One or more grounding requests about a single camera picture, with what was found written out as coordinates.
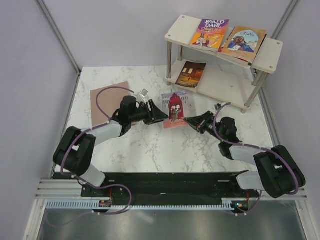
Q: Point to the white two-tier shelf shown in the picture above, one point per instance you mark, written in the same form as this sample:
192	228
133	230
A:
238	87

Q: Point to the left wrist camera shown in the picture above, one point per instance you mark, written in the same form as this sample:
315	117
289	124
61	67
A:
142	97

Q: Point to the Roald Dahl Charlie book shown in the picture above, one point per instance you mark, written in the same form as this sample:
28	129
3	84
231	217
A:
209	34

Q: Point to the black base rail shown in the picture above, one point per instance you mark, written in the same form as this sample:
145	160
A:
170	188

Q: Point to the white slotted cable duct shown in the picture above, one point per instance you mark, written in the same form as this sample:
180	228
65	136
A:
99	204

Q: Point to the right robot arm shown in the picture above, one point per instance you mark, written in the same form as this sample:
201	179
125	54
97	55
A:
277	172

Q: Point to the orange Othello book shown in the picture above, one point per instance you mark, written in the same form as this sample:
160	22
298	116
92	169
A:
255	37

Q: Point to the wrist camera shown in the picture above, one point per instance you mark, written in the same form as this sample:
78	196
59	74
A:
142	97
217	106

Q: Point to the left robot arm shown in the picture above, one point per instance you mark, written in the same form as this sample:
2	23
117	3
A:
75	150

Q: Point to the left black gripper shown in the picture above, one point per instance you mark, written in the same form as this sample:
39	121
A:
158	115

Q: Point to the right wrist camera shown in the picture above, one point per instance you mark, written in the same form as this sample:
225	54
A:
217	106

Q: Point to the grey red illustrated book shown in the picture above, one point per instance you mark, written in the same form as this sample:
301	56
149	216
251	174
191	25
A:
174	105

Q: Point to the red 13-Storey Treehouse book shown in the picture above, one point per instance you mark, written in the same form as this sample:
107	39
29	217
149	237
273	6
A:
236	45

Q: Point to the dark brown Leonard book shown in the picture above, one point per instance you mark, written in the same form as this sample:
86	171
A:
191	74

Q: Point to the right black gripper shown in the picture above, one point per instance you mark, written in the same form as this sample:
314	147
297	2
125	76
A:
199	122

